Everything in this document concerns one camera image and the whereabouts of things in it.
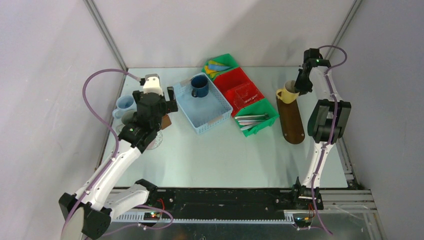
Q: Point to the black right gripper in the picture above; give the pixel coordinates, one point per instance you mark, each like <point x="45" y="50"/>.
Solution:
<point x="299" y="87"/>

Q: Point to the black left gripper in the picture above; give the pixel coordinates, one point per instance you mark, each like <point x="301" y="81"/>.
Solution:
<point x="169" y="106"/>

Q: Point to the glass jar with brown lid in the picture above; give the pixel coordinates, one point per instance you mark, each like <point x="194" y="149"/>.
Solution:
<point x="165" y="122"/>

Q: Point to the yellow ceramic mug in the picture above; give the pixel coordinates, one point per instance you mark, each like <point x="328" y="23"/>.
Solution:
<point x="288" y="93"/>

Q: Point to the light blue plastic basket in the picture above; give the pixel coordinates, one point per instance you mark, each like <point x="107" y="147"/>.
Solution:
<point x="203" y="113"/>

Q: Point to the dark blue ceramic mug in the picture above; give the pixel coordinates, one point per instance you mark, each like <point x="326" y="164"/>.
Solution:
<point x="200" y="86"/>

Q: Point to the grey ceramic mug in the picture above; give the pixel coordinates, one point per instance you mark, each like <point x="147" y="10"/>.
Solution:
<point x="125" y="119"/>

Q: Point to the light blue ceramic mug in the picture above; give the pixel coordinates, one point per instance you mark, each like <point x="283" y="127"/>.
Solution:
<point x="124" y="104"/>

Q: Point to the green bin with toothbrushes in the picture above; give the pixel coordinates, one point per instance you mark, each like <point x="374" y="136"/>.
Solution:
<point x="260" y="107"/>

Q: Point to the clear glass rectangular container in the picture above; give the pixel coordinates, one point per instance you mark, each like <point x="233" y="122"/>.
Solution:
<point x="246" y="95"/>

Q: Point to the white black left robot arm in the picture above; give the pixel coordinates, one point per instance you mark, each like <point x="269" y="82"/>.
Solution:
<point x="90" y="210"/>

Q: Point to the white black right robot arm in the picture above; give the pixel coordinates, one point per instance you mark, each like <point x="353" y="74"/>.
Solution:
<point x="327" y="122"/>

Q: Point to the clear textured glass tray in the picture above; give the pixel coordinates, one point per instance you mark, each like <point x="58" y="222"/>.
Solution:
<point x="156" y="142"/>

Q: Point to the brown oval wooden tray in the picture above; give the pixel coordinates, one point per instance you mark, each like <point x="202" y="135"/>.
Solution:
<point x="291" y="122"/>

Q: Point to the yellow toothpaste tube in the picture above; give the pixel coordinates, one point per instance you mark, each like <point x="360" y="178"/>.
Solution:
<point x="211" y="74"/>

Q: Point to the blue toothpaste tube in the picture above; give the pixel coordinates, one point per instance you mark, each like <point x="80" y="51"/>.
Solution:
<point x="218" y="68"/>

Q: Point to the green bin with toothpaste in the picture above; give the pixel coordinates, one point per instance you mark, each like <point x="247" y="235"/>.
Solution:
<point x="226" y="59"/>

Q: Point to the red plastic bin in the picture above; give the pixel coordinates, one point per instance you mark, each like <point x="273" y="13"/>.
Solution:
<point x="228" y="82"/>

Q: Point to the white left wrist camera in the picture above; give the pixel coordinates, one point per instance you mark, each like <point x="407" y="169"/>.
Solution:
<point x="151" y="84"/>

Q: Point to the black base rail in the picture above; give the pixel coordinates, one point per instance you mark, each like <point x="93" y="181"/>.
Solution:
<point x="226" y="204"/>

